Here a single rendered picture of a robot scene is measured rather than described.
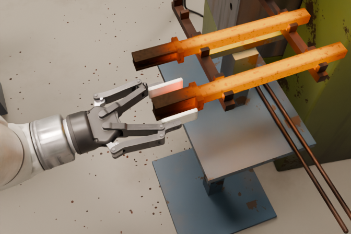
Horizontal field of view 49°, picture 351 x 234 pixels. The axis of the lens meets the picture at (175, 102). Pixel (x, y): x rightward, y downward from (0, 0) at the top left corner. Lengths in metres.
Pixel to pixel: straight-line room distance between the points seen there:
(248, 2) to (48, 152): 0.78
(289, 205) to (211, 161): 0.78
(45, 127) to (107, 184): 1.03
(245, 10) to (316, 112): 0.41
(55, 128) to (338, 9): 0.77
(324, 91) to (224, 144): 0.40
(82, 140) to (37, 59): 1.50
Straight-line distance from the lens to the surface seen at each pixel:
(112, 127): 0.69
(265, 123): 1.04
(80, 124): 0.68
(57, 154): 0.68
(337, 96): 1.30
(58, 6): 2.41
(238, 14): 1.24
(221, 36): 0.83
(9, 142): 0.56
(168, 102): 0.71
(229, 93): 0.74
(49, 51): 2.17
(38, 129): 0.69
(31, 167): 0.69
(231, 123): 1.02
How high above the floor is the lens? 1.54
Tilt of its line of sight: 56 degrees down
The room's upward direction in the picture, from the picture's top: straight up
